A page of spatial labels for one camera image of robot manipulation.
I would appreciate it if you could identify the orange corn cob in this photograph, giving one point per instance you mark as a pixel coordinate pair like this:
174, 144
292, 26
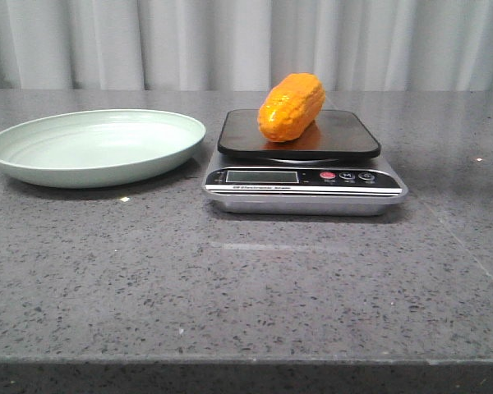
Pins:
290, 107

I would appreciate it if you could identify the black silver kitchen scale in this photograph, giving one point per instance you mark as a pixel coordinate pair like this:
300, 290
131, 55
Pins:
334, 168

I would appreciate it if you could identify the pale green round plate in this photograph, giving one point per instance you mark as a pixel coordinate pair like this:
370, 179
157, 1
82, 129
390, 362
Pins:
98, 148

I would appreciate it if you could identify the white pleated curtain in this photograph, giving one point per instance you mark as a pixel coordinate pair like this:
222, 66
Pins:
246, 45

